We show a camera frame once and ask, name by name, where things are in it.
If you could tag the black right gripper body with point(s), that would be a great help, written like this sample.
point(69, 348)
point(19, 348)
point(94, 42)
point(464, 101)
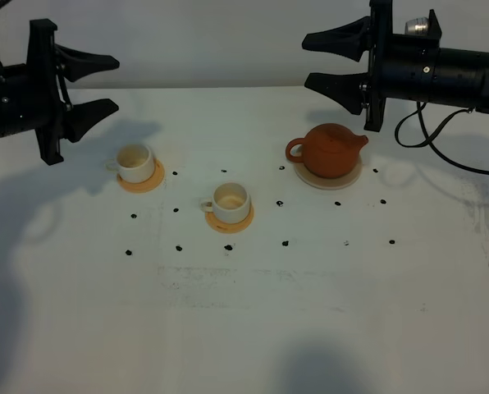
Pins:
point(399, 66)

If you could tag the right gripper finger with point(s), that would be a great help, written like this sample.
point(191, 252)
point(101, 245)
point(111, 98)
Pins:
point(349, 41)
point(346, 90)

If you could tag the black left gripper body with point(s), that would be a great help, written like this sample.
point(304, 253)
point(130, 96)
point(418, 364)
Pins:
point(30, 97)

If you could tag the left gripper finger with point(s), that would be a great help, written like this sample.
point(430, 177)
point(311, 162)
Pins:
point(76, 65)
point(83, 117)

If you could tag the brown clay teapot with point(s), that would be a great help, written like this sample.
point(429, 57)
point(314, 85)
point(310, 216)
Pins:
point(329, 150)

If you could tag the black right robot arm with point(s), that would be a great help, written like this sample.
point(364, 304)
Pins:
point(460, 79)

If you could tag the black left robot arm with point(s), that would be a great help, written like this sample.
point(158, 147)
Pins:
point(34, 96)

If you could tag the beige teapot saucer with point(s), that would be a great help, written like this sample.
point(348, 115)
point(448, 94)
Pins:
point(322, 183)

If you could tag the far white teacup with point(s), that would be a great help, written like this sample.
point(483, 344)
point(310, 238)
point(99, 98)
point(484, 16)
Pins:
point(133, 163)

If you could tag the white teacup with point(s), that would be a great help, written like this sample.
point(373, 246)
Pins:
point(230, 203)
point(133, 163)

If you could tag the far orange coaster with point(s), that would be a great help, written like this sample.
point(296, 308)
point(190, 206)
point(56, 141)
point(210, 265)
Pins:
point(143, 187)

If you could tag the orange coaster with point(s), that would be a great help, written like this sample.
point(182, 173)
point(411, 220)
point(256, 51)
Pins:
point(229, 228)
point(143, 187)

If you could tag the near white teacup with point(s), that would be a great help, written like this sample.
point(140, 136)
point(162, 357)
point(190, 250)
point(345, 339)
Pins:
point(230, 203)

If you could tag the near orange coaster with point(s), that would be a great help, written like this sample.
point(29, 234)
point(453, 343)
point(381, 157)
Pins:
point(229, 228)

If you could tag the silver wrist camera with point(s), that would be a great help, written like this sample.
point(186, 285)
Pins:
point(421, 23)

